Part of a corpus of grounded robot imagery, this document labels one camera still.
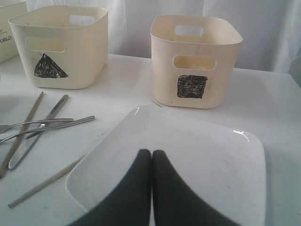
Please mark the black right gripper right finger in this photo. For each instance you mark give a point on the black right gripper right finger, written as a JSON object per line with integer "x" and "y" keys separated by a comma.
{"x": 175, "y": 203}

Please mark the wooden chopstick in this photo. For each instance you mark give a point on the wooden chopstick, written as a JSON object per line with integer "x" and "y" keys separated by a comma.
{"x": 18, "y": 139}
{"x": 45, "y": 183}

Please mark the steel fork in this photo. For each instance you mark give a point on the steel fork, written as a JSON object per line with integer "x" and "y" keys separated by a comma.
{"x": 5, "y": 128}

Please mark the steel spoon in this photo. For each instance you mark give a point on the steel spoon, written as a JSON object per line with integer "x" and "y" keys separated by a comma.
{"x": 59, "y": 126}

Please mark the cream bin with triangle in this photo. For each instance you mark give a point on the cream bin with triangle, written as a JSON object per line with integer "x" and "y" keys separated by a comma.
{"x": 62, "y": 46}

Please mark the cream bin with circle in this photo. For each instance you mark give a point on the cream bin with circle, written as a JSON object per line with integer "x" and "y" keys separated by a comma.
{"x": 8, "y": 10}

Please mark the steel table knife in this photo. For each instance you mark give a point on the steel table knife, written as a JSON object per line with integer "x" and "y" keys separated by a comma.
{"x": 29, "y": 142}

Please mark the cream bin with square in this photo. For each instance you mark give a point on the cream bin with square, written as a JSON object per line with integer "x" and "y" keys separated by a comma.
{"x": 211, "y": 77}

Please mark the white square plate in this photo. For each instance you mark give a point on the white square plate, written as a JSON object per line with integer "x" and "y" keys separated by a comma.
{"x": 226, "y": 167}

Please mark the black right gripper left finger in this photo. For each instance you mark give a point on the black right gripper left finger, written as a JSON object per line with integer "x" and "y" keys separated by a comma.
{"x": 129, "y": 203}

